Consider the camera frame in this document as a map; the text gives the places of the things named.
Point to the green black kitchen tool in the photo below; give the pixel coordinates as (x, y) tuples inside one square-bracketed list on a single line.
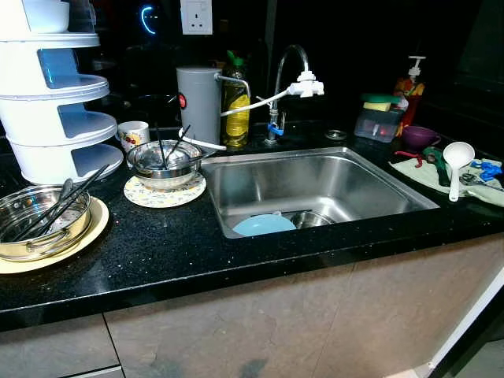
[(437, 164)]

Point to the steel mixing bowl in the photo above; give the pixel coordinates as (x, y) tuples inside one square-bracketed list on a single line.
[(161, 175)]

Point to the white tiered storage rack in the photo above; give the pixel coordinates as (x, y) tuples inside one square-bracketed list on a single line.
[(31, 118)]

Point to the white cartoon print mug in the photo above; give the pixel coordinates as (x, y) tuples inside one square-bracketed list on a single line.
[(132, 135)]

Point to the black twisted tongs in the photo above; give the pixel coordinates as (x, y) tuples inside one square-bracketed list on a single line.
[(71, 197)]

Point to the lemon leaf print plate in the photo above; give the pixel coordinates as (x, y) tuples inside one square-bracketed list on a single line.
[(165, 197)]

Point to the pale yellow plate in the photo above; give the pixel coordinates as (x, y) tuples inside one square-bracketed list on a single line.
[(90, 236)]

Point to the stainless steel sink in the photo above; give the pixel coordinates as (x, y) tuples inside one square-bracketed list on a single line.
[(315, 181)]

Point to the small steel drain cap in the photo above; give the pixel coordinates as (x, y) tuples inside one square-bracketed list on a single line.
[(336, 135)]

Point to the pale green cloth mat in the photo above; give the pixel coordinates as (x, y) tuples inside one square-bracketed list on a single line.
[(417, 175)]

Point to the steel gooseneck faucet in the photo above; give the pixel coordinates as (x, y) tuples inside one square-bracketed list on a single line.
[(277, 87)]

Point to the small blue utensil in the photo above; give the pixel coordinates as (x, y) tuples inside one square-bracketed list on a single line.
[(488, 169)]

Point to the green yellow sponge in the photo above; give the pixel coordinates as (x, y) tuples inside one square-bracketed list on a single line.
[(380, 100)]

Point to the white wall socket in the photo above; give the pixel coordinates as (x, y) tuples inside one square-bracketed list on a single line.
[(196, 16)]

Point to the grey water filter canister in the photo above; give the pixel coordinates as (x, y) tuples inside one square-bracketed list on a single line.
[(198, 106)]

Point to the white plastic ladle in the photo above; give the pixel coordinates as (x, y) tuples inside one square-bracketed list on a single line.
[(459, 153)]

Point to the clear plastic container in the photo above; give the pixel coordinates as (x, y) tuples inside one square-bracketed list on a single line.
[(378, 126)]

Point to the purple bowl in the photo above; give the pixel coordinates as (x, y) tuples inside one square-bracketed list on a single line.
[(420, 138)]

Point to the teal round plate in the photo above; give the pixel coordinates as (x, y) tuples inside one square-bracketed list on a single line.
[(264, 226)]

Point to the red pump bottle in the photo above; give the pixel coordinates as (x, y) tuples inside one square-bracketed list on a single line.
[(409, 90)]

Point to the yellow dish soap bottle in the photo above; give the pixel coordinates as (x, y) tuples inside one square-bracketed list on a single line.
[(235, 110)]

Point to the white bowl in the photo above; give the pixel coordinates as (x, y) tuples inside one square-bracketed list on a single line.
[(47, 14)]

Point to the grey brown base cabinet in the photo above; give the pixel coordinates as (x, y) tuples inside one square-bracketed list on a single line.
[(236, 315)]

